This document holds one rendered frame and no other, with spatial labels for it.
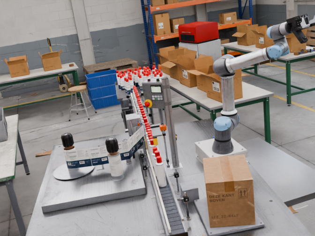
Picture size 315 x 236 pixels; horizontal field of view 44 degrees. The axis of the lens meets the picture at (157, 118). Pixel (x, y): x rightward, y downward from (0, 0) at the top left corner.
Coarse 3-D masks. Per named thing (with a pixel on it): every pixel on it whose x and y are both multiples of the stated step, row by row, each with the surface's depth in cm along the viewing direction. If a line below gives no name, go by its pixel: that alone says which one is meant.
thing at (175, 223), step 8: (168, 184) 251; (160, 192) 243; (168, 192) 242; (168, 200) 233; (168, 208) 225; (176, 208) 224; (168, 216) 217; (176, 216) 216; (176, 224) 209; (176, 232) 202; (184, 232) 202
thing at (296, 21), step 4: (296, 16) 223; (300, 16) 223; (304, 16) 223; (288, 20) 230; (292, 20) 228; (296, 20) 224; (300, 20) 223; (288, 24) 231; (292, 24) 229; (296, 24) 225; (300, 24) 223; (288, 28) 231; (296, 28) 226; (304, 28) 223; (288, 32) 232
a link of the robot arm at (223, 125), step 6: (216, 120) 269; (222, 120) 268; (228, 120) 266; (216, 126) 267; (222, 126) 264; (228, 126) 265; (216, 132) 268; (222, 132) 265; (228, 132) 266; (216, 138) 270; (222, 138) 267; (228, 138) 268
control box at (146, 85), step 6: (144, 84) 270; (150, 84) 268; (156, 84) 266; (144, 90) 272; (150, 90) 269; (162, 90) 265; (144, 96) 273; (150, 96) 271; (150, 102) 273; (156, 102) 271; (162, 102) 268; (156, 108) 273; (162, 108) 271
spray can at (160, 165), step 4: (160, 156) 245; (160, 160) 244; (156, 164) 245; (160, 164) 244; (156, 168) 246; (160, 168) 244; (164, 168) 246; (160, 172) 245; (164, 172) 246; (160, 176) 246; (164, 176) 247; (160, 180) 247; (164, 180) 247; (160, 184) 248; (164, 184) 248
